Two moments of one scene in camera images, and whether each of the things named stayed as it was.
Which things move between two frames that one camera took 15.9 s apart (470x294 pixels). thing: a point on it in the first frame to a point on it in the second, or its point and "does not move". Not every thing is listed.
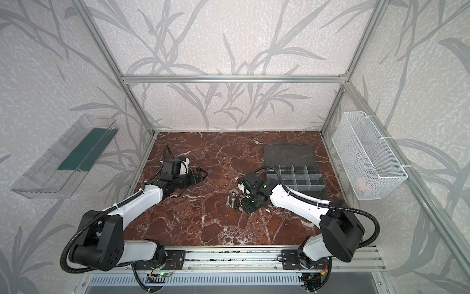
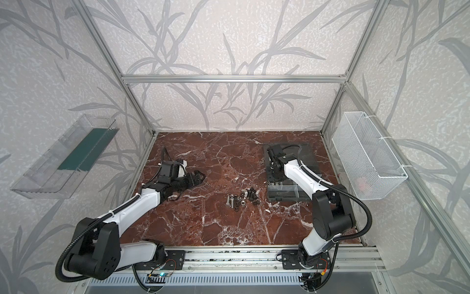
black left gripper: (193, 180) does not move
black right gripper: (249, 210) to (269, 178)
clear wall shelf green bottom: (57, 173) does not move
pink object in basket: (362, 184) does not move
